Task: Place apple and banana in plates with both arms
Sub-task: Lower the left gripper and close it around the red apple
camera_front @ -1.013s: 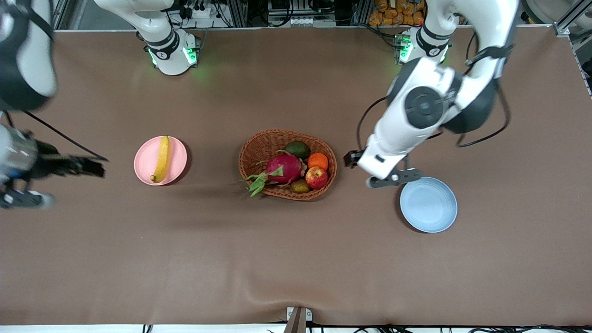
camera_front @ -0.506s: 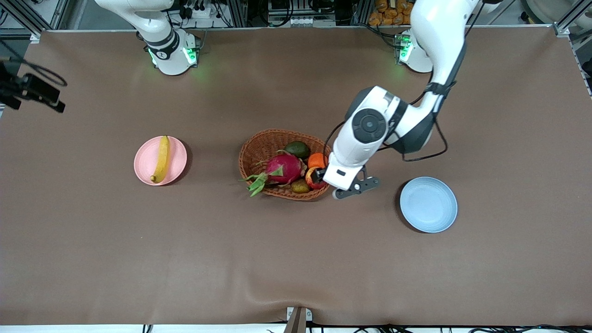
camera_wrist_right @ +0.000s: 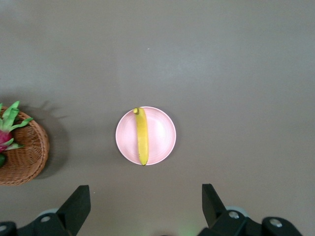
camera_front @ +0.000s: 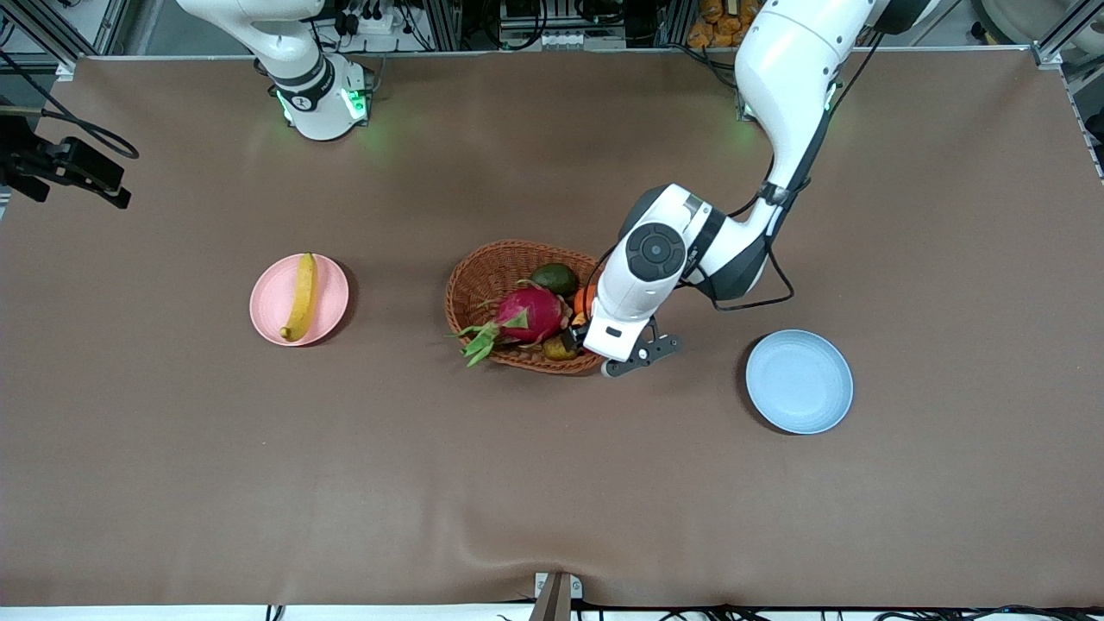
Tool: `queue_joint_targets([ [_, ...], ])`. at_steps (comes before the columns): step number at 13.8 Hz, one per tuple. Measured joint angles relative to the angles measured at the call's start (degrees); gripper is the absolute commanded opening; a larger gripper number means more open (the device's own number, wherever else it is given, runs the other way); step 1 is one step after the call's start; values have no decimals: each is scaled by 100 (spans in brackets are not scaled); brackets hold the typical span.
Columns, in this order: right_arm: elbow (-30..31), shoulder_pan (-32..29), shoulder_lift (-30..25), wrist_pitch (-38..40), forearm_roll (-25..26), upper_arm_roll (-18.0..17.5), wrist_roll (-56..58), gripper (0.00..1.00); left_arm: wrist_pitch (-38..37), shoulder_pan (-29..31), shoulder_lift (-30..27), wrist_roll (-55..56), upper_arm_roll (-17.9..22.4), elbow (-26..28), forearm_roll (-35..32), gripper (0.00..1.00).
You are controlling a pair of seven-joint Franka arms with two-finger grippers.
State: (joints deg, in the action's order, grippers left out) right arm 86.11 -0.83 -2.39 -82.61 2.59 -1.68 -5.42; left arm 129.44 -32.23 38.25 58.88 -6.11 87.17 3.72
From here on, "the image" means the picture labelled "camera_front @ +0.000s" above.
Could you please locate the aluminium frame profile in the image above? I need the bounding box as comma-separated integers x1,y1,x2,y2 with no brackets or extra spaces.
0,0,130,83
1031,0,1104,70

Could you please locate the blue round plate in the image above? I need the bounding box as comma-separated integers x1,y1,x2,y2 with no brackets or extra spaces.
745,329,855,436

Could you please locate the brown wicker basket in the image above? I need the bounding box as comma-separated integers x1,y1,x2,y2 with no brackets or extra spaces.
444,240,610,375

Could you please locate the white power strip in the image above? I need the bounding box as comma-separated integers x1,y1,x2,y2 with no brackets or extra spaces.
542,31,626,51
332,7,406,35

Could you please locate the pink round plate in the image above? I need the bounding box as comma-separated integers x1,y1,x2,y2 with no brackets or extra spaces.
249,253,350,348

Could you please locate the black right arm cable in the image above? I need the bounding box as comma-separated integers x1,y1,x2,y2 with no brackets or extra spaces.
0,52,141,161

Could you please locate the metal table edge bracket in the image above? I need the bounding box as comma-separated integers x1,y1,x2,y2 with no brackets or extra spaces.
533,572,584,621

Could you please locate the yellow banana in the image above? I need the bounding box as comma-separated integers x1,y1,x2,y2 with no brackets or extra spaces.
279,252,318,342

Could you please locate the green avocado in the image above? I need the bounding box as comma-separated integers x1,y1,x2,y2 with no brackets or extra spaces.
530,263,580,299

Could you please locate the pile of orange objects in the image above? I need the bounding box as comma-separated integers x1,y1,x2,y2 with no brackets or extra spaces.
687,0,753,50

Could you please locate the pink dragon fruit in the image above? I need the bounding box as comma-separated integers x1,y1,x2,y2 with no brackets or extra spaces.
448,280,574,369

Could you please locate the brown table cover mat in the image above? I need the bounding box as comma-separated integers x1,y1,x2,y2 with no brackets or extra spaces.
0,47,1104,609

